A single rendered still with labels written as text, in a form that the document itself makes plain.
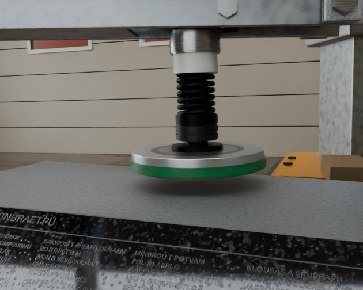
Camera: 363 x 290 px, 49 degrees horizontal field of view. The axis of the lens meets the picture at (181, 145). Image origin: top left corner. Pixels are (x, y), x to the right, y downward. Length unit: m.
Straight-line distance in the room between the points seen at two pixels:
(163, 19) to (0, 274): 0.39
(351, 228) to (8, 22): 0.54
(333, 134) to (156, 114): 5.82
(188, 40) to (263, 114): 5.99
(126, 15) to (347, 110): 0.79
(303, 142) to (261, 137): 0.67
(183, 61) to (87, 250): 0.31
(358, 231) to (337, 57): 0.88
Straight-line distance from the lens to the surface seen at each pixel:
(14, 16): 0.66
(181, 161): 0.54
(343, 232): 0.45
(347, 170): 1.00
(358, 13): 0.59
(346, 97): 1.23
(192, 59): 0.61
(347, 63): 1.23
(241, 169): 0.56
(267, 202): 0.54
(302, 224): 0.46
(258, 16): 0.59
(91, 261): 0.48
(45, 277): 0.50
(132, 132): 7.15
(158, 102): 6.95
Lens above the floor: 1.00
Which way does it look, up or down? 7 degrees down
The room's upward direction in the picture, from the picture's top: 2 degrees counter-clockwise
